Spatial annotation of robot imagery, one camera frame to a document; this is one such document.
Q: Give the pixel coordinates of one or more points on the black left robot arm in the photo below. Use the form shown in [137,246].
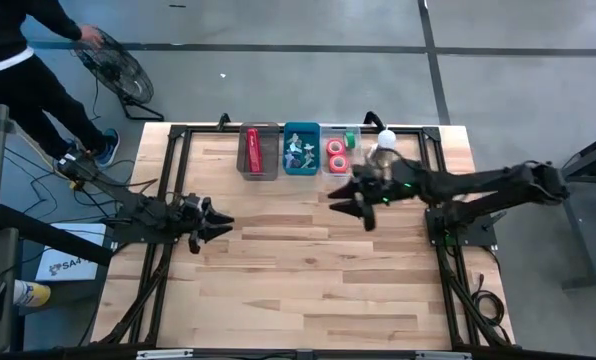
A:
[143,210]

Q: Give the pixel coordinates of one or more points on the yellow and white can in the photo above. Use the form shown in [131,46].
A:
[33,294]

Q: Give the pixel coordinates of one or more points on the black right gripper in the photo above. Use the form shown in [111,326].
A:
[385,182]

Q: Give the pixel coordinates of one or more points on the person's hand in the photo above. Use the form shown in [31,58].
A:
[92,36]

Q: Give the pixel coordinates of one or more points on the grey translucent plastic bin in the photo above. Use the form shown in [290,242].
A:
[270,165]

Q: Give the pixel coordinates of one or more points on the orange tape roll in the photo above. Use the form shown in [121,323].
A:
[331,164]

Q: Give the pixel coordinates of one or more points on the black diagonal frame strut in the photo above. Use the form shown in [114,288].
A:
[53,235]

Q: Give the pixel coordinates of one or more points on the grey bracket part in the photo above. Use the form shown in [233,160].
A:
[290,161]

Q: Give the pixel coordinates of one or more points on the silver staple remover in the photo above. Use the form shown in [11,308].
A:
[308,146]

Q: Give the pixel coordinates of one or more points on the person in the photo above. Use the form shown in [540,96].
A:
[18,80]

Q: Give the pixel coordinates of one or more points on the black floor fan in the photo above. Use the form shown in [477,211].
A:
[118,75]

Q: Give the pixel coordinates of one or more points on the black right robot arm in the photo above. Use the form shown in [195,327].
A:
[478,182]

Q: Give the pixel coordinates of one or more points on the silver metal bracket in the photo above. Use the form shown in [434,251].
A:
[163,354]
[443,355]

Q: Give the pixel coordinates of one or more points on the clear plastic bin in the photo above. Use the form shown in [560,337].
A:
[358,150]

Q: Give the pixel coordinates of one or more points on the grey metal stand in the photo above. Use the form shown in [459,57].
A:
[578,170]

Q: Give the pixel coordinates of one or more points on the red tape roll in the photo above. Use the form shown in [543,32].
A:
[328,147]

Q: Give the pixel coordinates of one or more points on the black clamp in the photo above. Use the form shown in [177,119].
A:
[373,119]
[223,120]

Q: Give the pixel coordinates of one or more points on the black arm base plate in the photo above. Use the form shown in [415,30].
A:
[478,237]
[143,239]

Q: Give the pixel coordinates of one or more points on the green tape roll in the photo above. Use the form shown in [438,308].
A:
[350,140]

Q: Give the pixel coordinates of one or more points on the black aluminium table frame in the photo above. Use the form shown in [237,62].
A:
[208,128]

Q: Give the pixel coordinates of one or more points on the white bulb brass lamp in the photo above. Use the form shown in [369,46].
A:
[386,139]

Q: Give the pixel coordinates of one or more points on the teal plastic bin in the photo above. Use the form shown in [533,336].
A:
[315,167]

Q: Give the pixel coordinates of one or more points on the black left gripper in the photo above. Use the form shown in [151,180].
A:
[195,220]

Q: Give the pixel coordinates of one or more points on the white printed box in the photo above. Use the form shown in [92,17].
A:
[68,265]

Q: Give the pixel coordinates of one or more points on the red stapler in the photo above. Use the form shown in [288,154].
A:
[254,150]

